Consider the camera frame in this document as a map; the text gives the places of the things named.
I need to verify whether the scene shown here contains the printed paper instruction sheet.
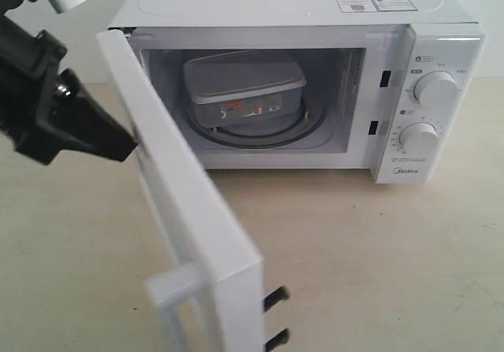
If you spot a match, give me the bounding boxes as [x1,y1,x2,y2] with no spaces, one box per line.
[336,0,417,13]

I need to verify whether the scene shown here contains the white microwave door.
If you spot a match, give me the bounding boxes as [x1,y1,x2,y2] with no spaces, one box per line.
[97,30,291,351]

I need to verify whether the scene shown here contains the upper white control knob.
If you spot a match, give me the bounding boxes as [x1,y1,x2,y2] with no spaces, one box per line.
[413,71,459,109]

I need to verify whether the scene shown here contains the white plastic food container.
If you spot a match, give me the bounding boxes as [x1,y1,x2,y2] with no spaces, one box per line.
[183,50,307,128]

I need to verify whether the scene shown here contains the white microwave oven body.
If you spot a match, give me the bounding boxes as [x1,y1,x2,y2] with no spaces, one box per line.
[107,0,486,184]

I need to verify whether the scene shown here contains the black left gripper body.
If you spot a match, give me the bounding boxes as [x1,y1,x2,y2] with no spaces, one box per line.
[1,16,85,165]

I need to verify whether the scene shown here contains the lower white timer knob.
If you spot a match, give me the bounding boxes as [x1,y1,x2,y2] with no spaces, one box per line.
[398,122,439,154]

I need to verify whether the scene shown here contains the glass turntable plate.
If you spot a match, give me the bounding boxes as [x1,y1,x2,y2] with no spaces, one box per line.
[184,99,328,150]

